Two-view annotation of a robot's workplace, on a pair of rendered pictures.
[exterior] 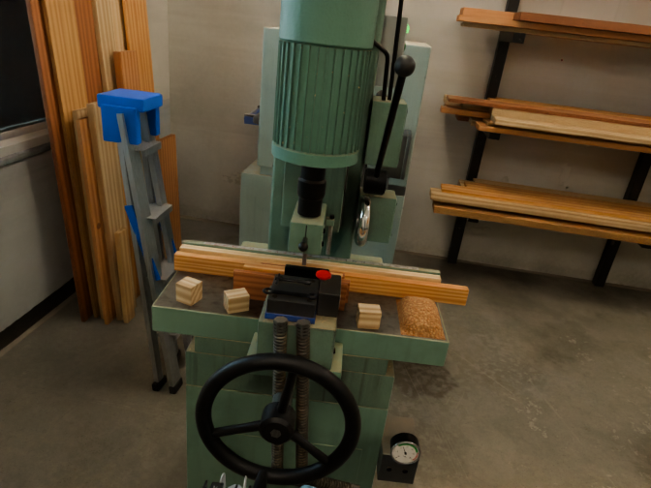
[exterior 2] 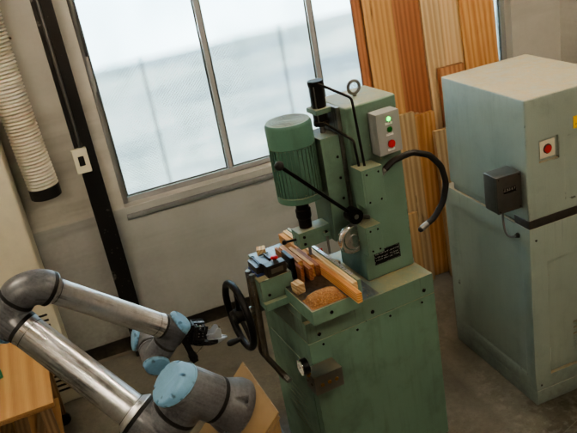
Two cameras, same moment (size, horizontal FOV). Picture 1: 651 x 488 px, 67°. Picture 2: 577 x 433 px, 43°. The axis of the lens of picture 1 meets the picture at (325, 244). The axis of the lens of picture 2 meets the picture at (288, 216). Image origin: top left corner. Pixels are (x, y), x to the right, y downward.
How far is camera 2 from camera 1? 2.49 m
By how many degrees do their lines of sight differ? 62
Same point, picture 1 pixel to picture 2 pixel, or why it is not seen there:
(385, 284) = (331, 277)
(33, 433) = not seen: hidden behind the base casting
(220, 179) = not seen: outside the picture
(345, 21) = (273, 141)
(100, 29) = (427, 52)
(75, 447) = not seen: hidden behind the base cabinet
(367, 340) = (293, 298)
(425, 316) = (313, 295)
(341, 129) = (287, 187)
